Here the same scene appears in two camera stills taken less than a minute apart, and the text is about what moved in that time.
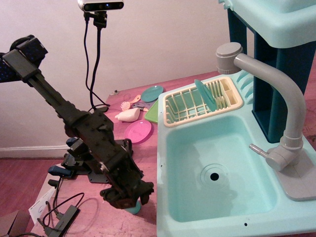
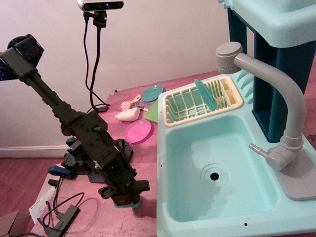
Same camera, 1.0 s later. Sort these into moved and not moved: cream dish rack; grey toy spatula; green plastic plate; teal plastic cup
Moved: teal plastic cup
Not moved: green plastic plate; cream dish rack; grey toy spatula
